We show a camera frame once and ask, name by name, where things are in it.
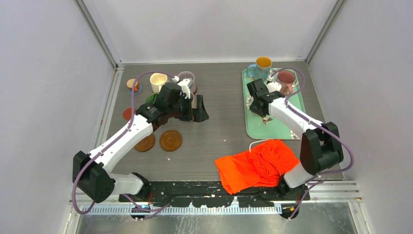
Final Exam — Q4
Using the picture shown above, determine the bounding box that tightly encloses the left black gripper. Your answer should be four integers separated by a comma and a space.
168, 94, 208, 122

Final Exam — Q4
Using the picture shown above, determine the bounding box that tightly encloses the brown wooden coaster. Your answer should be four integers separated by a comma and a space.
159, 130, 183, 152
134, 134, 155, 152

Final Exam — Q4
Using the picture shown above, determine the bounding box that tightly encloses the lilac ceramic mug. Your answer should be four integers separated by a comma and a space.
178, 71, 197, 94

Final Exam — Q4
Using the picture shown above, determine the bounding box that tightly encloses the green inside mug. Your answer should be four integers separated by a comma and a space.
146, 93, 159, 104

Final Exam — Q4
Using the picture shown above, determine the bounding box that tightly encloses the cream white mug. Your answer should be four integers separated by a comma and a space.
150, 73, 169, 93

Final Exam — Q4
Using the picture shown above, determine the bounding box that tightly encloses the red round coaster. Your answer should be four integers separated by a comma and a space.
122, 107, 136, 121

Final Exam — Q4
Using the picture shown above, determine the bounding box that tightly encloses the small tan cup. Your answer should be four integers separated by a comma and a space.
126, 79, 139, 92

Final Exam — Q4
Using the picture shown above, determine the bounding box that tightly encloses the pink mug purple inside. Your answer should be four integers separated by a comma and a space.
190, 93, 195, 104

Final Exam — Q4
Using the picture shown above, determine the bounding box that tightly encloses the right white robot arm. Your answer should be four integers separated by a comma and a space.
246, 80, 344, 200

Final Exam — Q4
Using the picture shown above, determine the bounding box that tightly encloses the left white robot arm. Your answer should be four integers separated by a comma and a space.
73, 83, 209, 203

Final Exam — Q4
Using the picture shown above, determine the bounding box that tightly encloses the blue round coaster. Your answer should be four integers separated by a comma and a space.
127, 85, 143, 96

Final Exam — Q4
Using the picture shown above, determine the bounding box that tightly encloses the blue mug yellow inside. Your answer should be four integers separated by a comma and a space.
246, 57, 272, 81

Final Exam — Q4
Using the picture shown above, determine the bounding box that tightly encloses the green floral tray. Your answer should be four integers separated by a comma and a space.
242, 69, 306, 140

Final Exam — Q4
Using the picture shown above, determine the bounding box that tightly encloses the pink floral mug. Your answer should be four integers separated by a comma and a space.
277, 70, 295, 96

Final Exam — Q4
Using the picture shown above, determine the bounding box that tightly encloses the orange cloth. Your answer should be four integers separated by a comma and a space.
215, 139, 300, 195

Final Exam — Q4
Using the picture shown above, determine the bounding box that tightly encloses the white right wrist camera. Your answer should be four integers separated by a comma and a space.
266, 82, 282, 93

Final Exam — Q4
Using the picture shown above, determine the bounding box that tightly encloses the white cord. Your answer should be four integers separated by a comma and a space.
248, 139, 269, 153

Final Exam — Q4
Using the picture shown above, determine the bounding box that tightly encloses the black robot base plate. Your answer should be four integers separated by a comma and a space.
129, 181, 307, 208

